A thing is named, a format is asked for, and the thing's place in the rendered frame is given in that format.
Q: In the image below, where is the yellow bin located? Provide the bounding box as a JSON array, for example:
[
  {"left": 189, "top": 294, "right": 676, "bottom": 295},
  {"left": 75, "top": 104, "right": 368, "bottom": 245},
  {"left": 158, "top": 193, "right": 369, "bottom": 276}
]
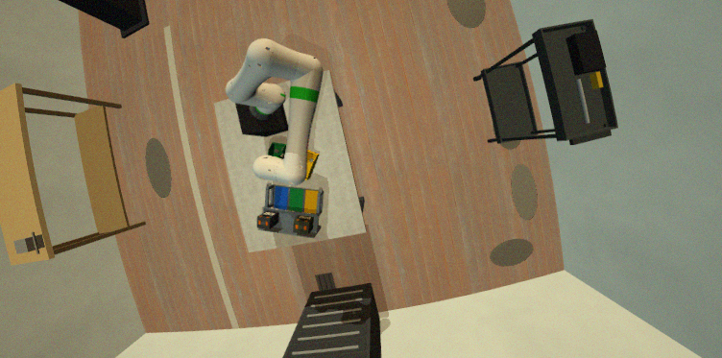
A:
[{"left": 305, "top": 150, "right": 319, "bottom": 180}]

